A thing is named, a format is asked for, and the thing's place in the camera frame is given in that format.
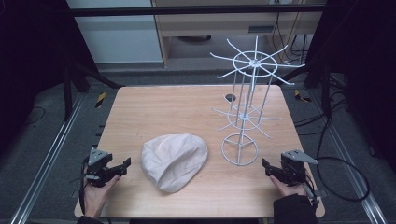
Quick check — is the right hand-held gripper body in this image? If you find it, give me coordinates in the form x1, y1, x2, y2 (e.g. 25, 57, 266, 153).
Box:
274, 149, 319, 188

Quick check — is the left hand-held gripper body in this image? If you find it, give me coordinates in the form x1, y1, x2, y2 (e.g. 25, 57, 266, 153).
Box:
81, 147, 123, 189

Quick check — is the pale pink cloth hat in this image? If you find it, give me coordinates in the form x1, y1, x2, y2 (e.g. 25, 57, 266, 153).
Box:
140, 133, 209, 194

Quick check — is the white wire hat rack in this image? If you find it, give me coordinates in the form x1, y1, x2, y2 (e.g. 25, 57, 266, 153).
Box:
209, 35, 306, 167

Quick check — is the person's right hand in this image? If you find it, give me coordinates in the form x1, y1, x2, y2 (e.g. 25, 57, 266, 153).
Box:
269, 175, 307, 198

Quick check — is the person's left hand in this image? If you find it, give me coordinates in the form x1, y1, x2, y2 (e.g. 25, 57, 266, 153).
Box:
82, 165, 120, 219

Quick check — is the black sleeve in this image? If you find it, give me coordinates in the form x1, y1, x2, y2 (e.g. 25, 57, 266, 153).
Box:
273, 193, 320, 224

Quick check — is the yellow black striped tape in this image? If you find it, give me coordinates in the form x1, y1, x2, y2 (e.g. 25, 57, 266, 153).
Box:
294, 89, 312, 104
94, 91, 107, 109

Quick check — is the black metal stand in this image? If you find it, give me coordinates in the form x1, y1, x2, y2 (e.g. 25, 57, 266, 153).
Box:
274, 59, 332, 118
60, 59, 124, 122

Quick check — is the white cabinet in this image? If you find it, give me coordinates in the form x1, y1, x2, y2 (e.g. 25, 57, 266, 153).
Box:
65, 0, 164, 64

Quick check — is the wooden desk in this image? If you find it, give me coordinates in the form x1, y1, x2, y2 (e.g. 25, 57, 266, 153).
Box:
151, 0, 328, 68

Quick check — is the black crossbar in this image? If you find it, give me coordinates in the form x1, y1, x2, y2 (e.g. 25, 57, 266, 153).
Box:
69, 4, 328, 17

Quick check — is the black cable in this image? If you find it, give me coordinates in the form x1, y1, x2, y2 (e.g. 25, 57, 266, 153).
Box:
22, 105, 47, 127
293, 118, 372, 203

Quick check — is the aluminium rail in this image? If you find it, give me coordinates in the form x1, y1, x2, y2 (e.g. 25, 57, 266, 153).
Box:
306, 90, 389, 224
8, 92, 86, 224

